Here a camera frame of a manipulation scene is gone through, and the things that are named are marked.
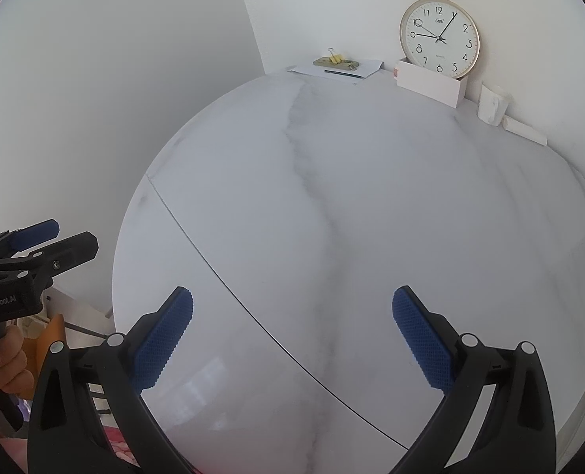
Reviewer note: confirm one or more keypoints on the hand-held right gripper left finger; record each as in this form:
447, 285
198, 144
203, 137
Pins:
162, 340

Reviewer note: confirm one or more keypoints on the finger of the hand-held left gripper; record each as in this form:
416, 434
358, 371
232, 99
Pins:
70, 249
36, 232

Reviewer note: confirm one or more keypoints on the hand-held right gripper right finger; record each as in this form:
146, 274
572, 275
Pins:
423, 340

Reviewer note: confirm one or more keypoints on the person's left hand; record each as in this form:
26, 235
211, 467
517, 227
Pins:
9, 360

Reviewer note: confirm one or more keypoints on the orange cloth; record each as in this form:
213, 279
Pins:
51, 338

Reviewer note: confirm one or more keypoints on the pink cloth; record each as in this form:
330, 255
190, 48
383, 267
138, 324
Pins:
122, 454

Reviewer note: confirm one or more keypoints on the white cup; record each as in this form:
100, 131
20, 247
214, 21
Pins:
492, 103

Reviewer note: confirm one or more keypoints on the white rectangular box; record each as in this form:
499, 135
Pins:
428, 86

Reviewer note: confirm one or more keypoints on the black pen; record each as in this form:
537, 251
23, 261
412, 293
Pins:
342, 73

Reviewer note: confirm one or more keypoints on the white paper sheets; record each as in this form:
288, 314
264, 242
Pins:
366, 66

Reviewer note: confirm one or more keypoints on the olive green flat pad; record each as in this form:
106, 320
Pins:
322, 62

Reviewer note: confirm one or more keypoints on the yellow binder clip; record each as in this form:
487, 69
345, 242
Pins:
333, 58

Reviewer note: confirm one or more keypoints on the round wall clock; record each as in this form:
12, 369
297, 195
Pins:
440, 34

